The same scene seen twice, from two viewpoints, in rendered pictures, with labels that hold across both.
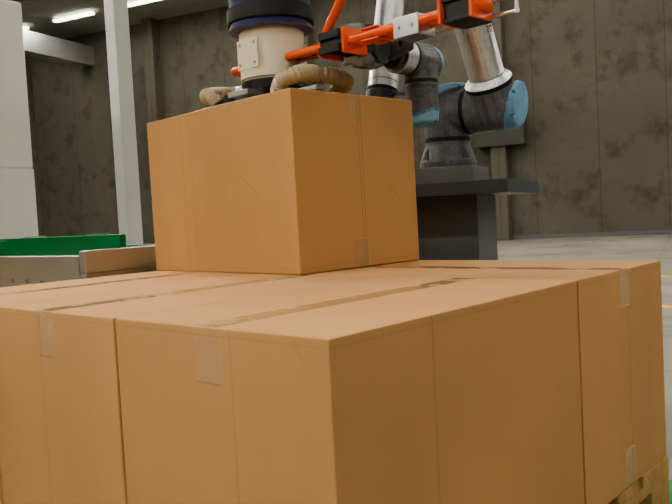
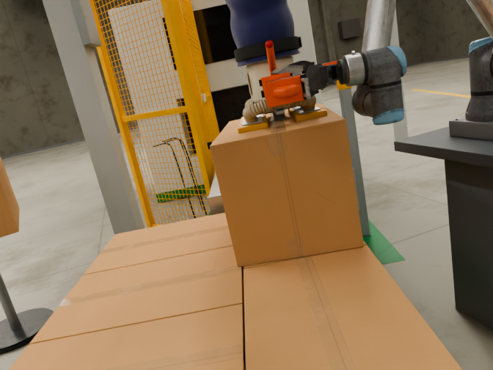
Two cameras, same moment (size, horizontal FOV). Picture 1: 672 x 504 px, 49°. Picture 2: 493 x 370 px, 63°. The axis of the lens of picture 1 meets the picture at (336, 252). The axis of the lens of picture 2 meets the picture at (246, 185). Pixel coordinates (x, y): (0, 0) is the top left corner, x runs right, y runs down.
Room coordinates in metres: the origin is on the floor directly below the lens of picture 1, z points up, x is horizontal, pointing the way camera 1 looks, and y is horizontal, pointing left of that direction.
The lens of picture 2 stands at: (0.88, -0.88, 1.12)
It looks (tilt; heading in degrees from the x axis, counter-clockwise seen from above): 15 degrees down; 50
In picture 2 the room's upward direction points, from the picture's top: 12 degrees counter-clockwise
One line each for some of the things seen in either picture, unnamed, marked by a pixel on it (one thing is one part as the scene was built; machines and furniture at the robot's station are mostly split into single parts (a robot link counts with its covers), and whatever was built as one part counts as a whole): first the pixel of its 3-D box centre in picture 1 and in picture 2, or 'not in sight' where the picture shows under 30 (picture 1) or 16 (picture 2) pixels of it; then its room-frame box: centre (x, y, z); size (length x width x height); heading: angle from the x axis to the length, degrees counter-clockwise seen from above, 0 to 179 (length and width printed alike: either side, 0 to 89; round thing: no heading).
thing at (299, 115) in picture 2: not in sight; (304, 107); (2.02, 0.07, 0.97); 0.34 x 0.10 x 0.05; 46
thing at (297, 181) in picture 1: (278, 189); (285, 173); (1.93, 0.14, 0.74); 0.60 x 0.40 x 0.40; 44
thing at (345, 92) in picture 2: not in sight; (353, 159); (2.94, 0.52, 0.50); 0.07 x 0.07 x 1.00; 48
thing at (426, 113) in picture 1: (418, 104); (385, 103); (2.01, -0.24, 0.96); 0.12 x 0.09 x 0.12; 53
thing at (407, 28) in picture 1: (414, 27); not in sight; (1.63, -0.20, 1.07); 0.07 x 0.07 x 0.04; 46
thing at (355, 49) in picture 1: (342, 44); (276, 85); (1.78, -0.04, 1.07); 0.10 x 0.08 x 0.06; 136
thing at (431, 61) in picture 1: (419, 61); (381, 64); (2.00, -0.25, 1.07); 0.12 x 0.09 x 0.10; 138
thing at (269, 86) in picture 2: (464, 10); (282, 90); (1.53, -0.29, 1.07); 0.08 x 0.07 x 0.05; 46
